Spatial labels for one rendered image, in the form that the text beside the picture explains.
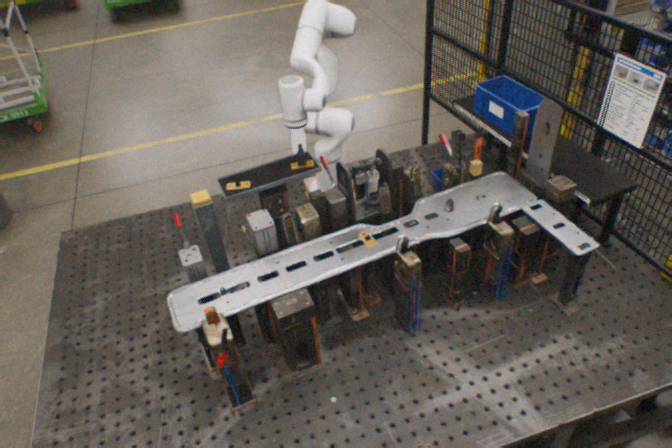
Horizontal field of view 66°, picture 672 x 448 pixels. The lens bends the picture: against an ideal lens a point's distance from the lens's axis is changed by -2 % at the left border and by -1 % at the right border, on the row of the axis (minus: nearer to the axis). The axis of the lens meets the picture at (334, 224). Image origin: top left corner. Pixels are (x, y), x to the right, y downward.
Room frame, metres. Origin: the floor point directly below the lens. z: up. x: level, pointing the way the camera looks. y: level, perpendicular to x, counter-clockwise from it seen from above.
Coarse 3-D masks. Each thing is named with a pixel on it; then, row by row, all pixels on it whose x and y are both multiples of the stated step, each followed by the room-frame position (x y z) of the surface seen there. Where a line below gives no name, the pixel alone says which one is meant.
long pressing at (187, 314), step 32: (448, 192) 1.59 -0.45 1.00; (480, 192) 1.57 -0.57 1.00; (512, 192) 1.55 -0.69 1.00; (384, 224) 1.44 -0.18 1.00; (448, 224) 1.41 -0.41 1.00; (480, 224) 1.40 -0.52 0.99; (288, 256) 1.33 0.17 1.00; (352, 256) 1.30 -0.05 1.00; (384, 256) 1.29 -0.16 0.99; (192, 288) 1.22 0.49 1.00; (256, 288) 1.19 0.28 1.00; (288, 288) 1.18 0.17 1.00; (192, 320) 1.08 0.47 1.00
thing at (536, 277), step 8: (536, 224) 1.41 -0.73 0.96; (544, 232) 1.38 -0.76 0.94; (544, 240) 1.39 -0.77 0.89; (536, 248) 1.39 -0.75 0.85; (544, 248) 1.39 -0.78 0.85; (536, 256) 1.38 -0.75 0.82; (544, 256) 1.39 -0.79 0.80; (536, 264) 1.38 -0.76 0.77; (536, 272) 1.39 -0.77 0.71; (536, 280) 1.36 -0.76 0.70; (544, 280) 1.36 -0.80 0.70
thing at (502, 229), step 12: (492, 228) 1.33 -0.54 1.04; (504, 228) 1.31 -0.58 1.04; (492, 240) 1.32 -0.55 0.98; (504, 240) 1.28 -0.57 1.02; (492, 252) 1.31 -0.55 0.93; (504, 252) 1.28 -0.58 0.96; (492, 264) 1.31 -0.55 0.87; (504, 264) 1.29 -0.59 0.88; (480, 276) 1.35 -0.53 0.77; (492, 276) 1.31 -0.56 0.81; (480, 288) 1.34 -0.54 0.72; (492, 288) 1.28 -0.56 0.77; (492, 300) 1.28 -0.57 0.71
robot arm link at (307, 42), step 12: (300, 36) 1.80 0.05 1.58; (312, 36) 1.80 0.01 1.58; (300, 48) 1.76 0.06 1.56; (312, 48) 1.77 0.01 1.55; (300, 60) 1.72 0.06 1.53; (312, 60) 1.71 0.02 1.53; (312, 72) 1.69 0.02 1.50; (324, 72) 1.68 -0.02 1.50; (324, 84) 1.63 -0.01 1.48; (312, 96) 1.59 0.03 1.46; (324, 96) 1.60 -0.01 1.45; (312, 108) 1.58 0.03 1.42
